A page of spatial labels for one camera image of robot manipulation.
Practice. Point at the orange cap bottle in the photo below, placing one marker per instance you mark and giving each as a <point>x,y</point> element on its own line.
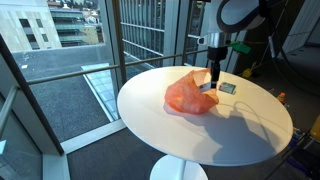
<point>281,98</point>

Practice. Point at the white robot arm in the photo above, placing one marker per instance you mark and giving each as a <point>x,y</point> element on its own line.
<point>233,16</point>

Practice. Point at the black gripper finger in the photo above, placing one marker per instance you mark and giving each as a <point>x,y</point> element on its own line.
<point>218,75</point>
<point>213,75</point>

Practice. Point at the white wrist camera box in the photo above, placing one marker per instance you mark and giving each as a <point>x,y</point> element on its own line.
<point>202,40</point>

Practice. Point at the grey metal handrail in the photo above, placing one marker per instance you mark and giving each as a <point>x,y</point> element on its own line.
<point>100,69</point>

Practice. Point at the green tag on wrist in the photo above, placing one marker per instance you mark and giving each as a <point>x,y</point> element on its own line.
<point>240,47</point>

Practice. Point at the white table pedestal base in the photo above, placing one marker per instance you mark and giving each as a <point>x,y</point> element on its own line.
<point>176,170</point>

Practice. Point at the yellow floor object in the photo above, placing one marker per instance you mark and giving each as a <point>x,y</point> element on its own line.
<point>247,73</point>

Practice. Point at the large yellow rounded object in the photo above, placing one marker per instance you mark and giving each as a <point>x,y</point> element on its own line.
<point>315,128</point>

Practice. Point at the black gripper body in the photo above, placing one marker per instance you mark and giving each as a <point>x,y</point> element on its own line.
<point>217,53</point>

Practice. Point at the orange plastic bag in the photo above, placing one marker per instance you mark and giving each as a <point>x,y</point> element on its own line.
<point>186,96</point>

